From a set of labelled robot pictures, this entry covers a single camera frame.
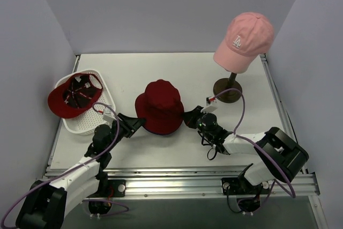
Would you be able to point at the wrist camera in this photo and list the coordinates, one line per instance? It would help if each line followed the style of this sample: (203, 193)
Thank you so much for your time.
(211, 105)
(107, 115)

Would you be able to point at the aluminium mounting rail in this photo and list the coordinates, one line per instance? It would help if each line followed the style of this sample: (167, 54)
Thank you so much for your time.
(173, 183)

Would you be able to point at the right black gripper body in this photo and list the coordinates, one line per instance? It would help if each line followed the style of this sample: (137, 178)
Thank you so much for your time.
(195, 116)

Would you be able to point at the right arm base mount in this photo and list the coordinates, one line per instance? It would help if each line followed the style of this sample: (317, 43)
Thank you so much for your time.
(240, 186)

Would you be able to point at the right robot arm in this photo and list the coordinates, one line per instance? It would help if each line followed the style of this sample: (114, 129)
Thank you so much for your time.
(281, 157)

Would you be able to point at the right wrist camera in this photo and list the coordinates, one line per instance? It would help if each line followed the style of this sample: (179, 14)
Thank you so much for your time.
(211, 105)

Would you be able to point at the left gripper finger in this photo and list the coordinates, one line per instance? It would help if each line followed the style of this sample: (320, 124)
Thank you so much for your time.
(128, 120)
(136, 124)

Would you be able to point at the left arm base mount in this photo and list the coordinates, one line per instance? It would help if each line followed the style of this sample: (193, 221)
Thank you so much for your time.
(101, 204)

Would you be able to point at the red cap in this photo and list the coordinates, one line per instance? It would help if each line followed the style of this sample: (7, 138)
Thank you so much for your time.
(75, 96)

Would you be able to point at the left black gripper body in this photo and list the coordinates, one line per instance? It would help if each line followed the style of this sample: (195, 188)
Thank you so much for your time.
(128, 125)

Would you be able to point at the pink baseball cap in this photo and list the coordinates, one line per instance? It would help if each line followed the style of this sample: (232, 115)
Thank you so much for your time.
(248, 35)

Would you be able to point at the white perforated basket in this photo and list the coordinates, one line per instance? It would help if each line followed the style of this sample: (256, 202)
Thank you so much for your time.
(85, 123)

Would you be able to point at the cream mannequin head stand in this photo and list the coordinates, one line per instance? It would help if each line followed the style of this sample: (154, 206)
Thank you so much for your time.
(227, 90)

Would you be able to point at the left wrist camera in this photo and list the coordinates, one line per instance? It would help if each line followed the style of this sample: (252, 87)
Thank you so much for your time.
(107, 115)

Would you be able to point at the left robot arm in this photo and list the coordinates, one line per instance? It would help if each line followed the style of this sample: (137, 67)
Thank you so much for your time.
(48, 202)

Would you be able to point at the dark red knit hat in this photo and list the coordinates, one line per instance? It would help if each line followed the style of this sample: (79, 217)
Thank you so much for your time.
(160, 104)

